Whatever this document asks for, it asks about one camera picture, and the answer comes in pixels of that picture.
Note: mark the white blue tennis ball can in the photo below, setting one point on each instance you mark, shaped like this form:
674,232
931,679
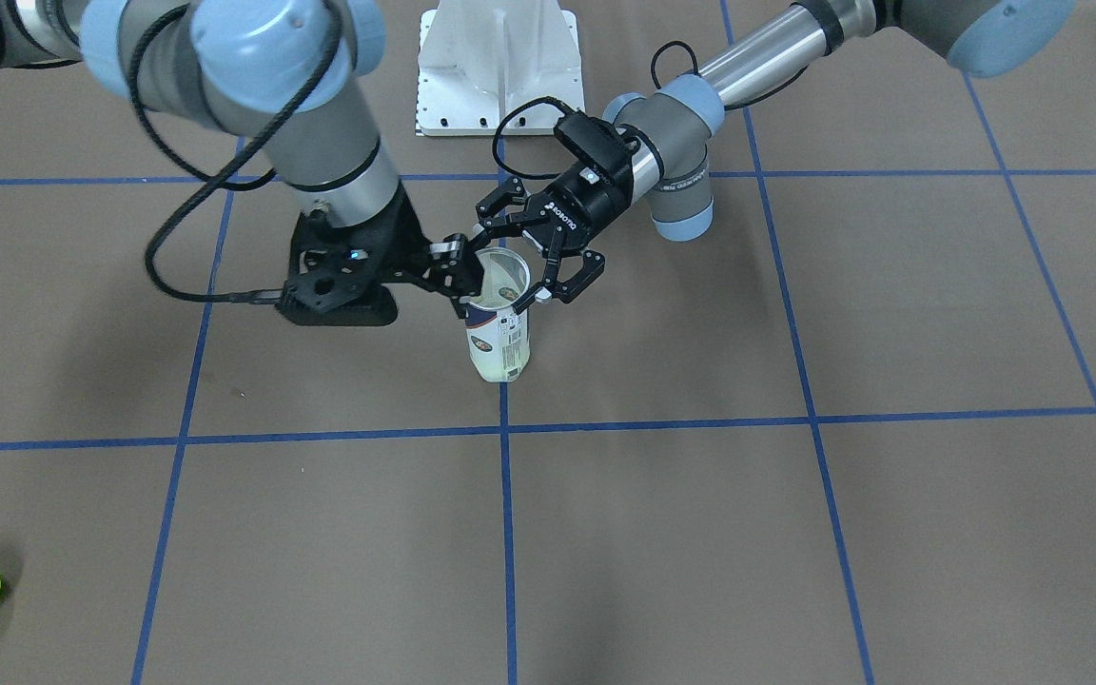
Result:
498,336

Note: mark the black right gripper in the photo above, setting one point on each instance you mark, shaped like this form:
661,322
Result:
402,249

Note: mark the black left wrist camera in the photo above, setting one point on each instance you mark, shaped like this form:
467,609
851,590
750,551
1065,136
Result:
596,143

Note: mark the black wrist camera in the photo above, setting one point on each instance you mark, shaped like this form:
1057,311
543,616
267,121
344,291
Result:
596,143
333,276

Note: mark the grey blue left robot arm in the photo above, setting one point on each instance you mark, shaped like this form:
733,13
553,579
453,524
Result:
655,146

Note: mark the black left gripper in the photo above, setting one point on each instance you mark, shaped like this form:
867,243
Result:
575,207

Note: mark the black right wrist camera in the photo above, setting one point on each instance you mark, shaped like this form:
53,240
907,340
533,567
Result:
333,276

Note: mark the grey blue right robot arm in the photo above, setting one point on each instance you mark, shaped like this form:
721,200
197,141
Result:
283,74

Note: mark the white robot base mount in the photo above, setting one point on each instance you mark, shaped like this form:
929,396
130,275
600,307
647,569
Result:
479,60

